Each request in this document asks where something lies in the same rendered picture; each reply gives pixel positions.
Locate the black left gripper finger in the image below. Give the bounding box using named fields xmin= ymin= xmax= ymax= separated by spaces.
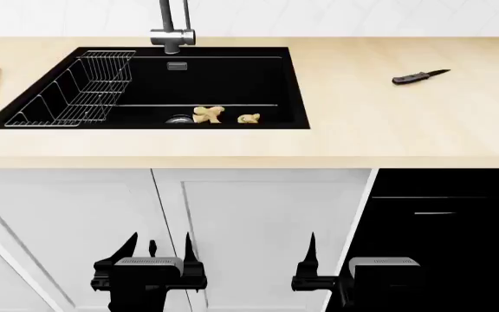
xmin=93 ymin=231 xmax=139 ymax=278
xmin=181 ymin=231 xmax=208 ymax=281

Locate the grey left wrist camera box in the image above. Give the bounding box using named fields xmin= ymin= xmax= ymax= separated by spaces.
xmin=113 ymin=256 xmax=185 ymax=276

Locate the large ginger root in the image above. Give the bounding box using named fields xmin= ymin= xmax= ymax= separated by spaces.
xmin=191 ymin=105 xmax=226 ymax=125

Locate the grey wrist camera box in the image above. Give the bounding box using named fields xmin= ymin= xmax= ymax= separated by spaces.
xmin=347 ymin=256 xmax=423 ymax=278
xmin=113 ymin=256 xmax=185 ymax=276

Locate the stainless steel faucet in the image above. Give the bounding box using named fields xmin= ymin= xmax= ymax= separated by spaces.
xmin=149 ymin=0 xmax=197 ymax=55

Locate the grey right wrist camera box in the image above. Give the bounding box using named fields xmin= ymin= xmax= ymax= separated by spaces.
xmin=347 ymin=256 xmax=423 ymax=278

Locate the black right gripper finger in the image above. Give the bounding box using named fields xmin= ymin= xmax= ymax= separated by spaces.
xmin=296 ymin=231 xmax=322 ymax=278

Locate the black built-in appliance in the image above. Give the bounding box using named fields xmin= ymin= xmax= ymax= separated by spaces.
xmin=323 ymin=168 xmax=499 ymax=312

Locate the black kitchen sink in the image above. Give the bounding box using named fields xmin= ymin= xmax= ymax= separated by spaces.
xmin=0 ymin=46 xmax=312 ymax=131

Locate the dark-handled kitchen knife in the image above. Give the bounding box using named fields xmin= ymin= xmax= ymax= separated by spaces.
xmin=391 ymin=68 xmax=452 ymax=86

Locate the white cabinet door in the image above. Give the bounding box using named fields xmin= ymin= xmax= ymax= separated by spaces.
xmin=0 ymin=168 xmax=190 ymax=312
xmin=151 ymin=168 xmax=379 ymax=312

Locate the wire dish rack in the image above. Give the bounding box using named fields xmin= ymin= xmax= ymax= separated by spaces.
xmin=4 ymin=49 xmax=137 ymax=127

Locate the metal sink drain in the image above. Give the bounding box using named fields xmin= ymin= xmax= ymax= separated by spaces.
xmin=165 ymin=113 xmax=195 ymax=125

